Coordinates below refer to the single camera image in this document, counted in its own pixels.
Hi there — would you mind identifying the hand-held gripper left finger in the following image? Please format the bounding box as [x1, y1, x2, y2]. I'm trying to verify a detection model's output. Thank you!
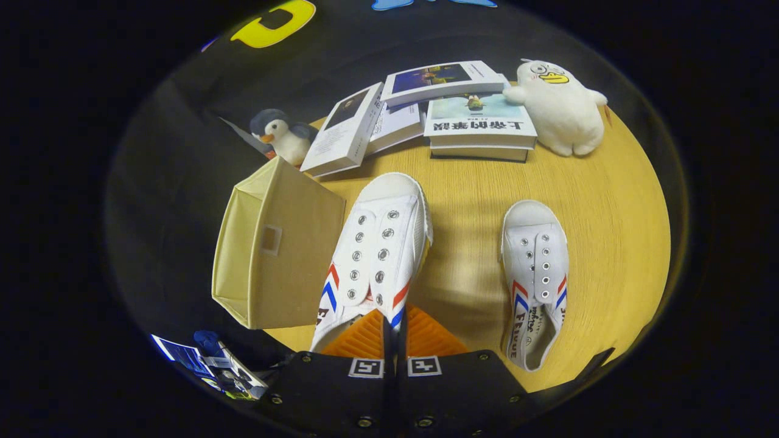
[268, 307, 390, 438]

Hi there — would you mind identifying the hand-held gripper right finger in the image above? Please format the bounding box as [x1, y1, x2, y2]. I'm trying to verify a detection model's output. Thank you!
[399, 304, 530, 438]

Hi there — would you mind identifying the beige fabric storage box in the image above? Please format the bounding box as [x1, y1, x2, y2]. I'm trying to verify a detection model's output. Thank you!
[211, 156, 346, 330]

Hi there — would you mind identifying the white striped canvas shoe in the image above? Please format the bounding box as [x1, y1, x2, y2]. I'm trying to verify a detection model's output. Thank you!
[500, 200, 570, 372]
[309, 173, 434, 353]

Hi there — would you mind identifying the pile of electronic devices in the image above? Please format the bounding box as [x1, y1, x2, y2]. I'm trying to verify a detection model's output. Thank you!
[201, 344, 270, 401]

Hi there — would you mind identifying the blue cloth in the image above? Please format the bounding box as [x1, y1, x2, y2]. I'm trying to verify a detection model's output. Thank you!
[194, 330, 223, 360]

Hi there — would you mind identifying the dark edged book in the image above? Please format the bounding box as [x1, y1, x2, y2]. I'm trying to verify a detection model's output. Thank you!
[430, 145, 530, 164]

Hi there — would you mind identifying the grey penguin plush toy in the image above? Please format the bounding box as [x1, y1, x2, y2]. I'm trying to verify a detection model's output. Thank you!
[250, 108, 319, 167]

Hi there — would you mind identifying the portrait cover book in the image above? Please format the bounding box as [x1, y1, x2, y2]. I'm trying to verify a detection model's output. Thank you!
[300, 82, 385, 178]

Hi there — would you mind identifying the teal picture cover book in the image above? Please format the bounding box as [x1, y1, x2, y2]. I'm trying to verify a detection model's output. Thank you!
[424, 92, 538, 149]

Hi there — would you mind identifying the white text cover book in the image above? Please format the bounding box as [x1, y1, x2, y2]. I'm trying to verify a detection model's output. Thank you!
[365, 100, 427, 156]

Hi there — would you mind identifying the white duck plush toy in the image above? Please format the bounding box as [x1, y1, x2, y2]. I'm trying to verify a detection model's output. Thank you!
[503, 58, 609, 157]

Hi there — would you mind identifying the blue picture cover book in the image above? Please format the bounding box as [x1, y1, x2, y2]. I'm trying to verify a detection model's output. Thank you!
[380, 60, 507, 108]

